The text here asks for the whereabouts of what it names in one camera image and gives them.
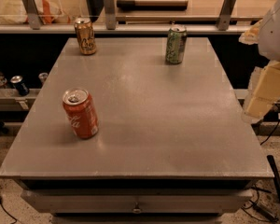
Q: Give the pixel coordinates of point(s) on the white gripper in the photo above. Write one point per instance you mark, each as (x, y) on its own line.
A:
(276, 34)

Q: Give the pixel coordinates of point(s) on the red coke can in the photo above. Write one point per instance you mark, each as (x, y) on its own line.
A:
(79, 108)

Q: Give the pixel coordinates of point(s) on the green soda can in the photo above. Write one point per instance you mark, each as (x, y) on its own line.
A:
(176, 42)

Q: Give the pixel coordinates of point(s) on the gold soda can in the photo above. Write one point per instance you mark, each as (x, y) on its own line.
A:
(85, 36)

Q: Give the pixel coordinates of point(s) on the silver can on shelf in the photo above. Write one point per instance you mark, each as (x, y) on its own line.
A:
(43, 77)

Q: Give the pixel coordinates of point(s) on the dark blue soda can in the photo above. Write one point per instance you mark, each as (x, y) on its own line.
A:
(19, 85)

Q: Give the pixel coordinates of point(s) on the black pole right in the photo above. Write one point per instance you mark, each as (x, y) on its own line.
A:
(278, 184)

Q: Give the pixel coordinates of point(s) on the metal drawer knob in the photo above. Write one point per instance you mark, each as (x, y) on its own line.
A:
(137, 210)

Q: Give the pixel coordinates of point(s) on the grey cabinet drawer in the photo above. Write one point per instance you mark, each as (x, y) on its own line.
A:
(90, 201)

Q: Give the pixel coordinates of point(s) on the orange white chip bag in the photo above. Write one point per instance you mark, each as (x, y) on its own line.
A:
(18, 12)

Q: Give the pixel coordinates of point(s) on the right metal bracket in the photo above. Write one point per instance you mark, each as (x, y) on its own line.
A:
(224, 18)

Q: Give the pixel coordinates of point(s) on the metal bracket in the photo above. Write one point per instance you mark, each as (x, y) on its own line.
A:
(110, 15)
(224, 18)
(32, 14)

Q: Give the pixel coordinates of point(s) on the middle metal bracket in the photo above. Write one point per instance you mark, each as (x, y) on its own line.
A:
(110, 15)

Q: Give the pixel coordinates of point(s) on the left metal bracket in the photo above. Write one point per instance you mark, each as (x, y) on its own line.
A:
(32, 14)

